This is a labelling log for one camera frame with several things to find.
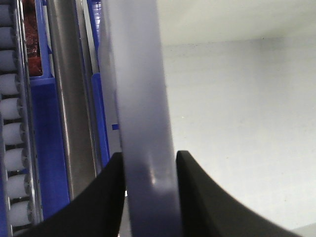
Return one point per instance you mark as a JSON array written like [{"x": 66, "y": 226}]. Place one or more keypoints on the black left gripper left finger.
[{"x": 96, "y": 212}]

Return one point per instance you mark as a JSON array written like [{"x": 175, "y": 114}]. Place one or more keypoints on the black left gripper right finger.
[{"x": 209, "y": 211}]

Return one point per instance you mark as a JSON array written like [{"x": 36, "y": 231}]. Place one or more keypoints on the white plastic tote bin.
[{"x": 233, "y": 82}]

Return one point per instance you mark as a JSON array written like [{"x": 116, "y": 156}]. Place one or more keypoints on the blue bin left side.
[{"x": 48, "y": 130}]

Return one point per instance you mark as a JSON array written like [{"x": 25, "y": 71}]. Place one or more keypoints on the roller track far left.
[{"x": 19, "y": 195}]

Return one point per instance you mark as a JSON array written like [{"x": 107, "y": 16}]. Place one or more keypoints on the plastic bag with red part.
[{"x": 32, "y": 38}]

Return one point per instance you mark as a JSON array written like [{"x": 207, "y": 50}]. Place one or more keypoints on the silver metal divider rail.
[{"x": 72, "y": 69}]

